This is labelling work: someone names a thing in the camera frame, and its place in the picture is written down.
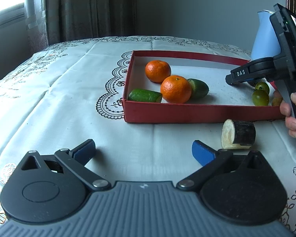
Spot person's right hand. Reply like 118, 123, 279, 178
273, 90, 296, 139

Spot red shallow cardboard box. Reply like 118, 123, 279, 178
122, 50, 283, 124

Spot brown longan fruit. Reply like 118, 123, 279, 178
272, 97, 283, 106

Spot brown patterned curtain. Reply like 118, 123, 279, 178
24, 0, 136, 53

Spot green cucumber piece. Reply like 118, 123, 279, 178
188, 79, 209, 100
128, 88, 162, 103

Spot orange mandarin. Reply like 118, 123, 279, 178
160, 75, 192, 104
145, 60, 171, 83

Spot green tomato fruit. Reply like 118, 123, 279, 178
255, 81, 270, 94
252, 89, 270, 106

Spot white embroidered tablecloth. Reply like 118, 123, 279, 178
0, 36, 296, 236

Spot blue electric kettle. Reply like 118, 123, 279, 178
251, 10, 281, 60

